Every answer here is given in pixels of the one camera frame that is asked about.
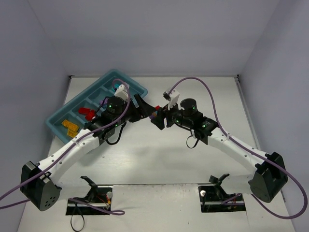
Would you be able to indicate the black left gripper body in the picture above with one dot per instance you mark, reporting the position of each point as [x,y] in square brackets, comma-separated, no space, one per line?
[138,109]

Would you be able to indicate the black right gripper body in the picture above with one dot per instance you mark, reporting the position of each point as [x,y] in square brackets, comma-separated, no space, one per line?
[163,118]

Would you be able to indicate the purple oval paw lego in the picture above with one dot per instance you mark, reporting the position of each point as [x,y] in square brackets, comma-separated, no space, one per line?
[103,103]

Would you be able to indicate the red L-shaped lego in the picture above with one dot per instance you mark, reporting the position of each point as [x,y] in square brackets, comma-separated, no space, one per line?
[90,115]

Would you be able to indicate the purple orange flower lego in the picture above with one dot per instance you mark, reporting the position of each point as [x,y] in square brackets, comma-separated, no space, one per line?
[153,115]

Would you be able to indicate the red boat-shaped lego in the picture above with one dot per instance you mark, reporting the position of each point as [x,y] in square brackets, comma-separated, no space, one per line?
[84,111]

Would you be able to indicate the teal yellow lego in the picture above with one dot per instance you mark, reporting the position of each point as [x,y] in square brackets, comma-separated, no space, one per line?
[72,126]

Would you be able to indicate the yellow black striped lego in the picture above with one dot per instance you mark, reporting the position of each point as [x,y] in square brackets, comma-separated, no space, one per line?
[72,133]

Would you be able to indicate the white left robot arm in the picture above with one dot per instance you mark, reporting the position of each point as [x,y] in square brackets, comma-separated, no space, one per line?
[40,181]

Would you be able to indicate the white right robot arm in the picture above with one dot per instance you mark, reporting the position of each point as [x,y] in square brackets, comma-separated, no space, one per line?
[263,180]

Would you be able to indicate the teal divided plastic tray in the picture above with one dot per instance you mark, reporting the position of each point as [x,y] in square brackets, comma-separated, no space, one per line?
[90,98]

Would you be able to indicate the orange square lego in tray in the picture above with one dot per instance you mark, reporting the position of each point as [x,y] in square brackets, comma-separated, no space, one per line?
[65,123]

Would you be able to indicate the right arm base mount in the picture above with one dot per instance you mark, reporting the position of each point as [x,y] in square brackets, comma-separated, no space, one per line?
[213,199]

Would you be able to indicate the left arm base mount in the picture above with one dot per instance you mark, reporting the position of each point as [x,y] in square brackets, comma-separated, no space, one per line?
[99,196]

